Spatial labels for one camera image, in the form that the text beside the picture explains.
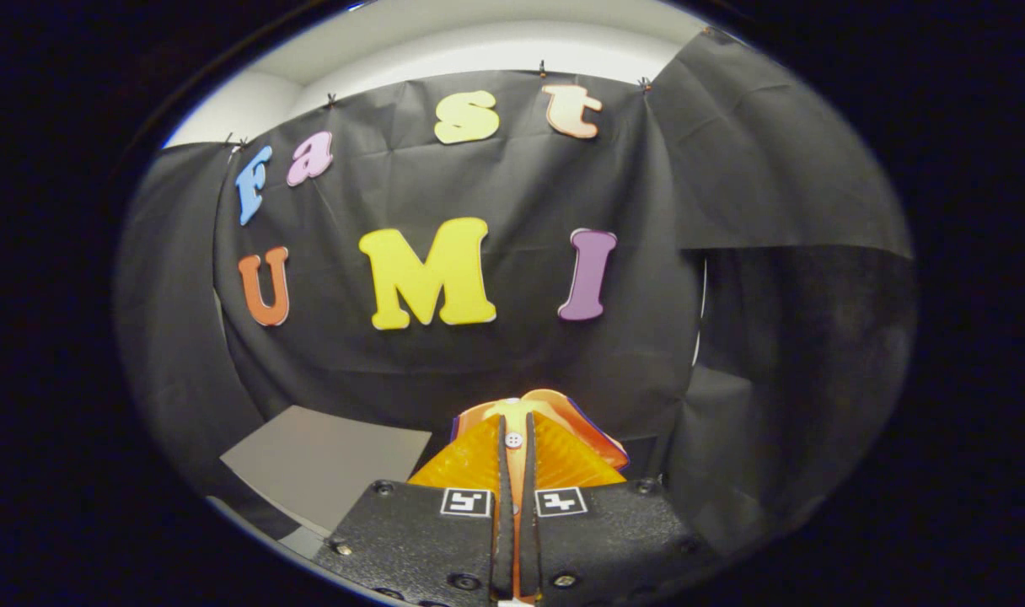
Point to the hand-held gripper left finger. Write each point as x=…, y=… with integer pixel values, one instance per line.
x=420, y=548

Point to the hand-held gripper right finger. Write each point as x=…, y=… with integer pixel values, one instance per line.
x=614, y=539

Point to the orange polo shirt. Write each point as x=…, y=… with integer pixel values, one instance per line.
x=555, y=406

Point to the grey cabinet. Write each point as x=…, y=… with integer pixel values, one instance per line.
x=327, y=464

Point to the black backdrop cloth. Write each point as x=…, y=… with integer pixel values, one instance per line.
x=496, y=185

